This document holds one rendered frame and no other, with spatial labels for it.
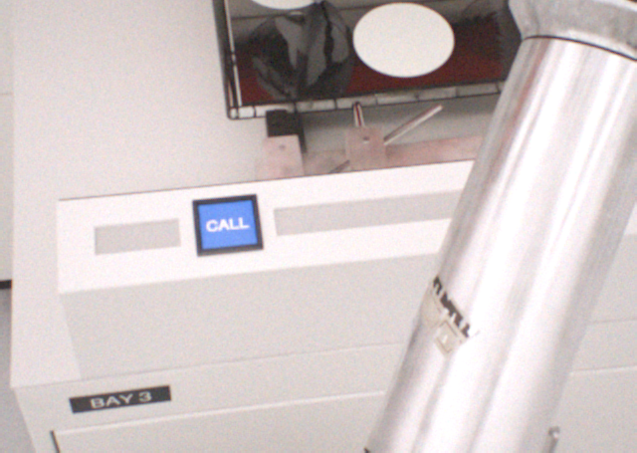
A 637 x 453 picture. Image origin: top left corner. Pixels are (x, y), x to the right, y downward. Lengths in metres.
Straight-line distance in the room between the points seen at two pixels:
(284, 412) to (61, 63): 0.45
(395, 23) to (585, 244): 0.68
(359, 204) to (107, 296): 0.23
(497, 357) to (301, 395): 0.59
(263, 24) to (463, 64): 0.21
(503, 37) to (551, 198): 0.66
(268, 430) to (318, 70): 0.36
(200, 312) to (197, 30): 0.43
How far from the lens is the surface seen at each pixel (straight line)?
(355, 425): 1.29
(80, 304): 1.05
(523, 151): 0.65
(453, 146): 1.22
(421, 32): 1.29
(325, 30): 1.29
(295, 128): 1.26
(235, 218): 1.05
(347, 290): 1.07
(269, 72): 1.25
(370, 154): 1.17
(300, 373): 1.18
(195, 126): 1.31
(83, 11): 1.44
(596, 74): 0.66
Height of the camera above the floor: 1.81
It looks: 54 degrees down
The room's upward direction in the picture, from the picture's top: 1 degrees clockwise
